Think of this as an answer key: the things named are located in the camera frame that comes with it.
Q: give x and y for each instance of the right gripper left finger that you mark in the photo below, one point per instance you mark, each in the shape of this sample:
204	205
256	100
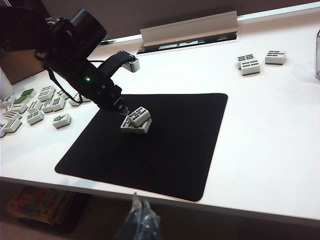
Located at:
132	222

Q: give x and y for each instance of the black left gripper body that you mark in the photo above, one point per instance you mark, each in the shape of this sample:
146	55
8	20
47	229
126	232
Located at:
110	96

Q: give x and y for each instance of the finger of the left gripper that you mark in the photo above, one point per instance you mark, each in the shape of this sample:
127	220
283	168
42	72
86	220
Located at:
124	108
122	113

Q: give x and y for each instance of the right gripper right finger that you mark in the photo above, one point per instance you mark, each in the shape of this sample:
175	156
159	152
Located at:
150	222

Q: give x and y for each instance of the white green-backed mahjong tile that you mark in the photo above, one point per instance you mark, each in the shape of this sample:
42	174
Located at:
33	106
275	57
146	127
125	123
47	106
75	102
250	68
19	108
35	118
61	121
138	115
245	58
25	96
46	93
8	100
12	125
11	115
62	93
58	103
2	130

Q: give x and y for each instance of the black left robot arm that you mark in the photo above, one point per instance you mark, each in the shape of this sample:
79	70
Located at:
62	50

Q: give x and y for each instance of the black fabric mat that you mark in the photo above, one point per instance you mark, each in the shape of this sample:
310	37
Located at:
162	150

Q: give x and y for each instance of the brown cardboard box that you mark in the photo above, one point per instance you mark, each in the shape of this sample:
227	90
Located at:
22	65

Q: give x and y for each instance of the colourful box under table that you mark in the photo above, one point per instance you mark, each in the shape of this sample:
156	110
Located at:
37	205

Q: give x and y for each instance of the beige partition panel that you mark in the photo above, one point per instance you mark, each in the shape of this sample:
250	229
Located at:
175	10

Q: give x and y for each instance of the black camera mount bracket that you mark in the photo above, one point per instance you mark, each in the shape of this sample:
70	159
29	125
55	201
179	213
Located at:
113	61

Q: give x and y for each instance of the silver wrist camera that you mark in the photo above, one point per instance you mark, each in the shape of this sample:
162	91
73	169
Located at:
133	65

